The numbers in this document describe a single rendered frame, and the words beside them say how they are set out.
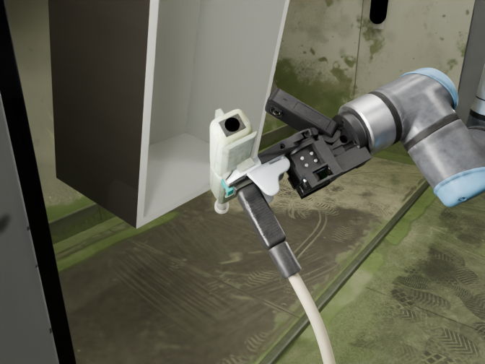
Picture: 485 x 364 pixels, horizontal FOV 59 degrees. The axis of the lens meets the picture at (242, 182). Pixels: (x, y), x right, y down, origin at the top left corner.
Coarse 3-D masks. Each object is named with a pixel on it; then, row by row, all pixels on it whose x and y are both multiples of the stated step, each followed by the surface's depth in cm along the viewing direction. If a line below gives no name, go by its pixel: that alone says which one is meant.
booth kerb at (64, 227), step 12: (276, 132) 315; (288, 132) 329; (264, 144) 305; (96, 204) 199; (72, 216) 190; (84, 216) 196; (96, 216) 201; (108, 216) 207; (60, 228) 187; (72, 228) 192; (84, 228) 197; (60, 240) 188
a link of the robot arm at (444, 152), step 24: (456, 120) 64; (408, 144) 67; (432, 144) 64; (456, 144) 62; (480, 144) 64; (432, 168) 64; (456, 168) 62; (480, 168) 61; (456, 192) 63; (480, 192) 62
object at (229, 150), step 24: (216, 120) 52; (240, 120) 52; (216, 144) 54; (240, 144) 52; (216, 168) 63; (240, 168) 59; (216, 192) 76; (240, 192) 61; (264, 216) 60; (264, 240) 59; (288, 264) 58
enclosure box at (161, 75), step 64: (64, 0) 104; (128, 0) 92; (192, 0) 149; (256, 0) 141; (64, 64) 112; (128, 64) 98; (192, 64) 164; (256, 64) 148; (64, 128) 121; (128, 128) 106; (192, 128) 175; (256, 128) 157; (128, 192) 114; (192, 192) 134
